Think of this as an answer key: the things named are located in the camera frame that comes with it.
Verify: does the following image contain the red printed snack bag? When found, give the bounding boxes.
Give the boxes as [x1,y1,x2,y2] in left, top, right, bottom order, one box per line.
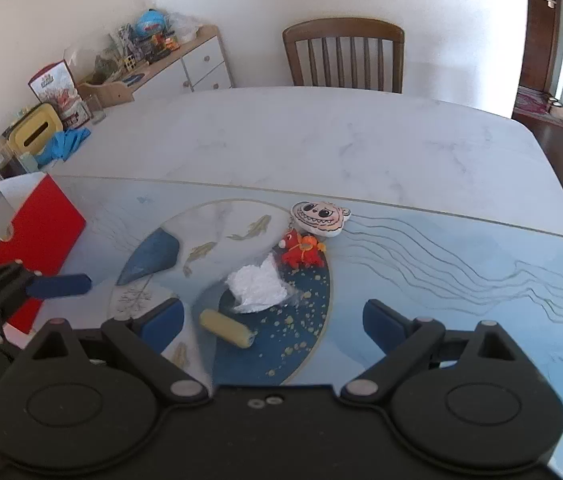
[29,60,91,131]

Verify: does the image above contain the brown wooden chair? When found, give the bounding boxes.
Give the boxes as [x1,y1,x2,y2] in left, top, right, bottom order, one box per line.
[282,18,405,94]

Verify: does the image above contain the white sideboard with wooden top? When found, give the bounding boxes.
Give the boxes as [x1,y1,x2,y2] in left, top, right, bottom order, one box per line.
[74,25,235,108]

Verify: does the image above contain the patterned rug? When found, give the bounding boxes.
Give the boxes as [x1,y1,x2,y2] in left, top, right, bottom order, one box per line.
[514,87,563,128]

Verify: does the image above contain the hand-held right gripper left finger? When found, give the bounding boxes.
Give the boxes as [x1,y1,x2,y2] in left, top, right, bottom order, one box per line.
[32,297,212,407]

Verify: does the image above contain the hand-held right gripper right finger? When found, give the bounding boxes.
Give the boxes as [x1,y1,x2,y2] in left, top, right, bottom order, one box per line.
[339,299,527,405]

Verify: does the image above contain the glass jar with dark liquid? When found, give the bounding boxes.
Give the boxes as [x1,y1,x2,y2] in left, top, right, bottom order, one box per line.
[0,139,25,181]

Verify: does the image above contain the red and white cardboard box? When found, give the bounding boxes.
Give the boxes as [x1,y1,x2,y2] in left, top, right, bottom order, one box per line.
[0,172,87,341]

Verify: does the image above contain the pale yellow roll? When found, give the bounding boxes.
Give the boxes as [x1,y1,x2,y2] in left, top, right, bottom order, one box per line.
[199,309,256,350]

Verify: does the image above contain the blue gloves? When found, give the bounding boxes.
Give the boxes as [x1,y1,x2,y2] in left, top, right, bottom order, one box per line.
[36,127,92,168]

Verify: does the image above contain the brown wooden door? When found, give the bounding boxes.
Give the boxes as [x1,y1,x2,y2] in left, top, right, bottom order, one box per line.
[519,0,562,93]

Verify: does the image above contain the clear glass cup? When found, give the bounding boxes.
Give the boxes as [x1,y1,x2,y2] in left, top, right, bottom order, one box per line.
[86,95,107,125]

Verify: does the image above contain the shark plush keychain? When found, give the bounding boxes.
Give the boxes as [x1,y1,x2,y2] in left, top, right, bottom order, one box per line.
[291,200,353,237]

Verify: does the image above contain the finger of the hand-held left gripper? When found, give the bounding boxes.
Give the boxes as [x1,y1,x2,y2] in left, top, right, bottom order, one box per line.
[0,260,93,322]

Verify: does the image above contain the red crab plush toy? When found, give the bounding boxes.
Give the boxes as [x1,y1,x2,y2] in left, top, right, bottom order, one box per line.
[278,228,328,268]

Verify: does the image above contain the wooden tray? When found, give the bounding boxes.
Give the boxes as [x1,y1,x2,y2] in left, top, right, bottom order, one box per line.
[76,72,146,109]

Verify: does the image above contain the white plastic bag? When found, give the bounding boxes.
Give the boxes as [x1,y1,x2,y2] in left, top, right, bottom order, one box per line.
[224,252,302,315]

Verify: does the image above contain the toy vehicles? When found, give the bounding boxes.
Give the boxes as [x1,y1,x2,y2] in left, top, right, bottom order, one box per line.
[149,32,182,53]

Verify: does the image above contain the yellow tissue box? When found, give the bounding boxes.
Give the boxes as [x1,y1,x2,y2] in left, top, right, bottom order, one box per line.
[12,103,62,157]

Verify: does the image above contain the clear plastic bag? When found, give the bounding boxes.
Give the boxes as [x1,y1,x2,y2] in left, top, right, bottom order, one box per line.
[169,11,205,43]

